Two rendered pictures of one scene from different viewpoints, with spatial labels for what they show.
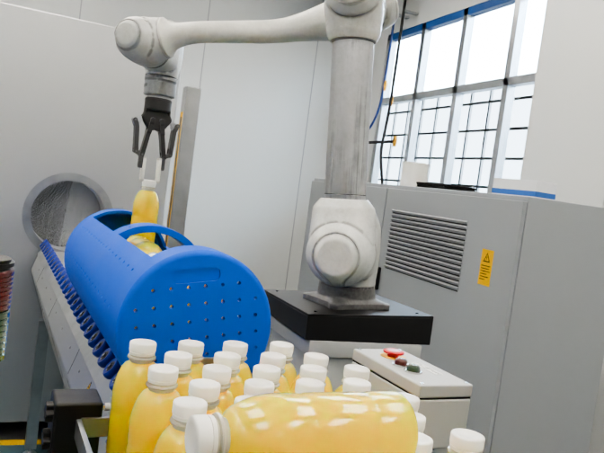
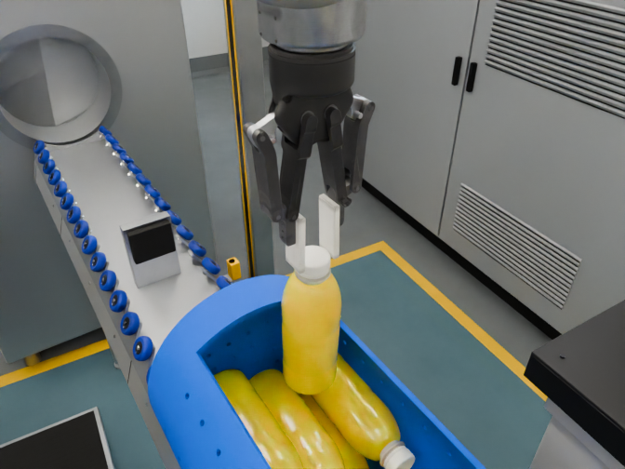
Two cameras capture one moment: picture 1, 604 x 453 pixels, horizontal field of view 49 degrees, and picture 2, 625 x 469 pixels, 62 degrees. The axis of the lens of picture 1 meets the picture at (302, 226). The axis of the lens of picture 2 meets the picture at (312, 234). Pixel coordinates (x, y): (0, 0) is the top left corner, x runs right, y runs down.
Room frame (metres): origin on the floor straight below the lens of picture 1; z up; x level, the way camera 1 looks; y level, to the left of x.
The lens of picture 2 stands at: (1.41, 0.50, 1.69)
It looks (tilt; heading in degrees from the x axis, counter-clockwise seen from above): 36 degrees down; 353
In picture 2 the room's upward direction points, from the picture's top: straight up
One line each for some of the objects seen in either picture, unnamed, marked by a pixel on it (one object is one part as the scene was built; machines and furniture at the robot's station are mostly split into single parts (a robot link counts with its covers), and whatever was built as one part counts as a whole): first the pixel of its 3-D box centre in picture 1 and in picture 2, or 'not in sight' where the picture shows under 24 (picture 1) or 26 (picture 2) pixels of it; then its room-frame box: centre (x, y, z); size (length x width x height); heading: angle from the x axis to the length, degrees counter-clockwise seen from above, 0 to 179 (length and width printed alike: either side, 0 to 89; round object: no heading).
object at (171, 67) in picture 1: (163, 48); not in sight; (1.85, 0.45, 1.70); 0.13 x 0.11 x 0.16; 170
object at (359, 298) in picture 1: (342, 292); not in sight; (1.81, -0.13, 1.10); 0.22 x 0.18 x 0.06; 28
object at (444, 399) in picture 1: (405, 394); not in sight; (1.07, -0.21, 1.05); 0.20 x 0.10 x 0.10; 26
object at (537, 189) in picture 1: (523, 189); not in sight; (2.82, -0.92, 1.48); 0.24 x 0.12 x 0.08; 30
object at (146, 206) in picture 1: (144, 219); (311, 325); (1.86, 0.45, 1.22); 0.07 x 0.07 x 0.19
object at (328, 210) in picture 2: (158, 170); (328, 227); (1.87, 0.42, 1.36); 0.03 x 0.01 x 0.07; 26
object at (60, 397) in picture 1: (76, 428); not in sight; (1.00, 0.31, 0.95); 0.10 x 0.07 x 0.10; 116
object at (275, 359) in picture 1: (272, 363); not in sight; (0.98, 0.02, 1.10); 0.04 x 0.04 x 0.02
